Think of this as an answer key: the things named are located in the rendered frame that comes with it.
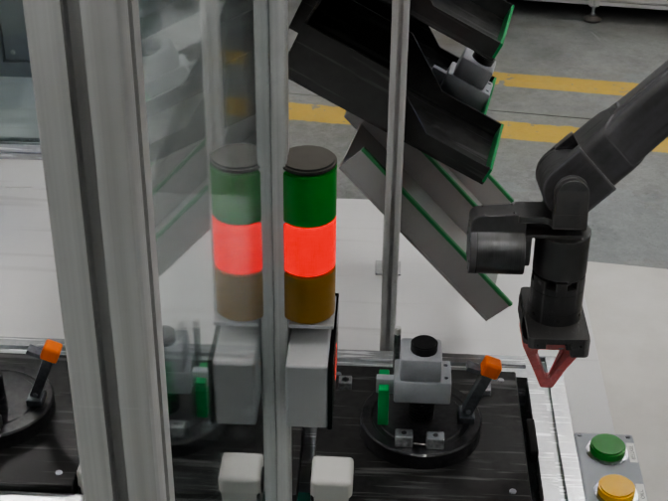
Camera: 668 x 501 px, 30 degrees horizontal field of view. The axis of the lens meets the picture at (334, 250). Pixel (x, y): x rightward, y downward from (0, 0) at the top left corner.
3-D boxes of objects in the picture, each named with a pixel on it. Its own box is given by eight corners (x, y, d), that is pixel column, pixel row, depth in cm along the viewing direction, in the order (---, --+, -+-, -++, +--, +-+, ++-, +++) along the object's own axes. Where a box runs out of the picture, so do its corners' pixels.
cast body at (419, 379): (448, 381, 144) (452, 331, 140) (450, 405, 140) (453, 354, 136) (376, 379, 144) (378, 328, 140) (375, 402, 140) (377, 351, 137)
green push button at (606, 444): (620, 446, 145) (623, 432, 144) (625, 469, 142) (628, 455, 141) (586, 444, 146) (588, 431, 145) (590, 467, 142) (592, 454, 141)
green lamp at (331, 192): (337, 201, 111) (338, 151, 108) (335, 229, 107) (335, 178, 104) (281, 199, 111) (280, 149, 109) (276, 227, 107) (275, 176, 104)
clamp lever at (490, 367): (474, 408, 144) (501, 358, 140) (474, 418, 142) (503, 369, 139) (445, 398, 144) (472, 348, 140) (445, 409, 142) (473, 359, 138)
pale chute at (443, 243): (497, 269, 172) (522, 252, 170) (485, 322, 161) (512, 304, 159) (359, 123, 165) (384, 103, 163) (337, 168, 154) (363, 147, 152)
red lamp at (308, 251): (337, 249, 114) (337, 202, 111) (334, 278, 109) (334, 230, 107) (282, 247, 114) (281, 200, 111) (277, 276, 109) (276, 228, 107)
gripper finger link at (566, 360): (517, 398, 139) (524, 328, 134) (512, 360, 145) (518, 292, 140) (579, 400, 138) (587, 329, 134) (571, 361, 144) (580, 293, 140)
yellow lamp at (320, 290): (336, 294, 116) (337, 250, 114) (333, 325, 112) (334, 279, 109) (282, 293, 116) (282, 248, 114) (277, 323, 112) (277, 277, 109)
